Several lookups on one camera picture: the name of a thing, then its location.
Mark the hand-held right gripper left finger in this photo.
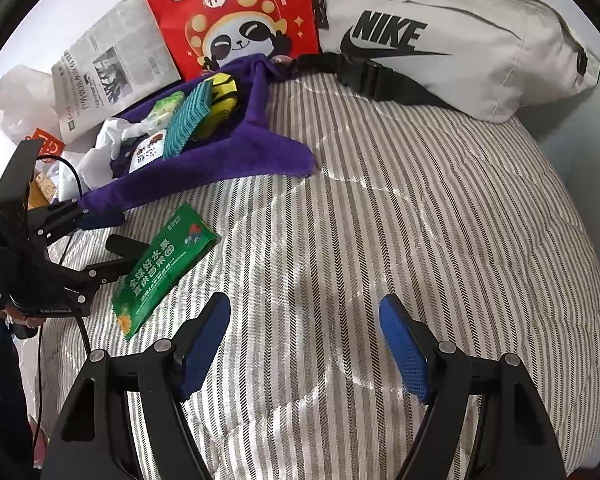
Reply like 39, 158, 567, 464
40, 292, 231, 480

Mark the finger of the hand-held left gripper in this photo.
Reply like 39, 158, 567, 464
30, 199, 126, 246
77, 235, 151, 288

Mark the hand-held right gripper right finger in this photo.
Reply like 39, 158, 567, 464
378, 294, 566, 480

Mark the green printed packet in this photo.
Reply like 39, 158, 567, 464
111, 202, 218, 339

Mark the teal knitted cloth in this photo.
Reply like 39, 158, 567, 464
162, 81, 213, 158

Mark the purple fleece towel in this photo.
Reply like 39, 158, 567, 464
77, 54, 316, 211

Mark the person's left hand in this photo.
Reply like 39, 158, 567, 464
2, 310, 41, 332

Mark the white glove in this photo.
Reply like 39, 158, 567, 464
77, 117, 153, 193

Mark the white panda print packet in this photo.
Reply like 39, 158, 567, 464
127, 130, 168, 173

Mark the green tissue packet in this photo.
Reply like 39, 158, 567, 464
145, 91, 187, 128

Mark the striped bed quilt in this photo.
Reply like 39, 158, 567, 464
25, 67, 600, 480

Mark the white plastic shopping bag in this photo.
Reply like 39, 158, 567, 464
0, 65, 68, 157

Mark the folded newspaper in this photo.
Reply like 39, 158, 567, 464
51, 0, 183, 143

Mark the yellow knitted pouch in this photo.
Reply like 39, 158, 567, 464
195, 74, 241, 140

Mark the red panda paper bag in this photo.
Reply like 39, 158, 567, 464
136, 0, 320, 81

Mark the beige waist bag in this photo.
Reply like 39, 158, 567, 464
290, 0, 600, 125

